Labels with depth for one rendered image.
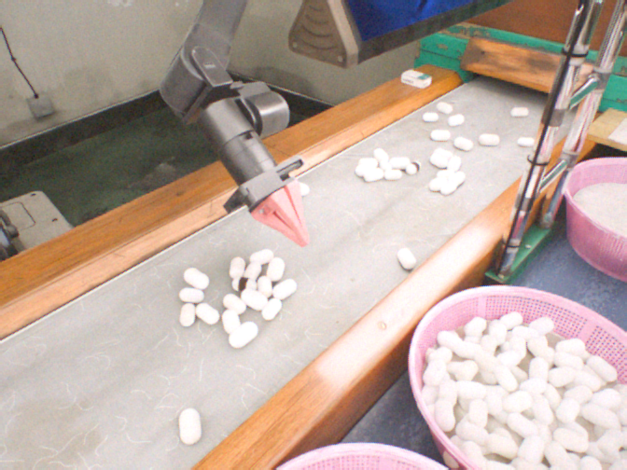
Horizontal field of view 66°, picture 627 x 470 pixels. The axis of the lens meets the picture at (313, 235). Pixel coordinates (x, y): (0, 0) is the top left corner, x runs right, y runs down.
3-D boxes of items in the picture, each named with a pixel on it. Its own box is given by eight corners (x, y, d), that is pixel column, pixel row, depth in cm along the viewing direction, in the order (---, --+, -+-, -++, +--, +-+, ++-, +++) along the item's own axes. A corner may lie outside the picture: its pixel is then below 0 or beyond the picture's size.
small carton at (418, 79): (400, 81, 114) (401, 73, 113) (409, 77, 116) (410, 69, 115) (422, 89, 111) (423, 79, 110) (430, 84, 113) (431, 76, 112)
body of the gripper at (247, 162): (309, 165, 61) (275, 117, 61) (248, 199, 55) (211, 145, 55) (287, 186, 66) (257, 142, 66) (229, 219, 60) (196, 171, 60)
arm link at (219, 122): (183, 123, 60) (203, 95, 56) (221, 112, 65) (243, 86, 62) (214, 168, 60) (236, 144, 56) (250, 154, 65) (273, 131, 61)
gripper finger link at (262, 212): (344, 218, 60) (302, 157, 60) (305, 245, 56) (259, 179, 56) (318, 236, 66) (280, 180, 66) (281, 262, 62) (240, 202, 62)
